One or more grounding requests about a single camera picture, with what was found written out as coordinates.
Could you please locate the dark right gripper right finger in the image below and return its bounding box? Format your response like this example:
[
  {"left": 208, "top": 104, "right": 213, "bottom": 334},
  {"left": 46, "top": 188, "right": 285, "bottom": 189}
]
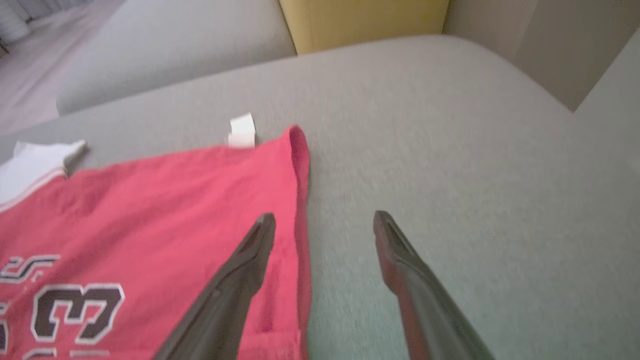
[{"left": 372, "top": 210, "right": 497, "bottom": 360}]

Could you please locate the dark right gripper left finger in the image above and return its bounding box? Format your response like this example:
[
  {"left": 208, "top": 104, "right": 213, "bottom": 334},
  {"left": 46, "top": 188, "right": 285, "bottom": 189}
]
[{"left": 152, "top": 212, "right": 277, "bottom": 360}]

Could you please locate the red jersey with white sleeves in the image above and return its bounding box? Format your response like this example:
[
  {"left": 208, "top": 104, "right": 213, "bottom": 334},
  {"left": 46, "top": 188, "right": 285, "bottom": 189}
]
[{"left": 0, "top": 112, "right": 312, "bottom": 360}]

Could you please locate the large grey sofa seat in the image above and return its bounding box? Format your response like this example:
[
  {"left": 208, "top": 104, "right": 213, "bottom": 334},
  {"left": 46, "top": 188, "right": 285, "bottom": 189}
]
[{"left": 0, "top": 34, "right": 640, "bottom": 360}]

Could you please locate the yellow cushion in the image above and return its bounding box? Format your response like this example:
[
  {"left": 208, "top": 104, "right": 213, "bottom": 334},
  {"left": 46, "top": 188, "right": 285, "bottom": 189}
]
[{"left": 278, "top": 0, "right": 451, "bottom": 55}]

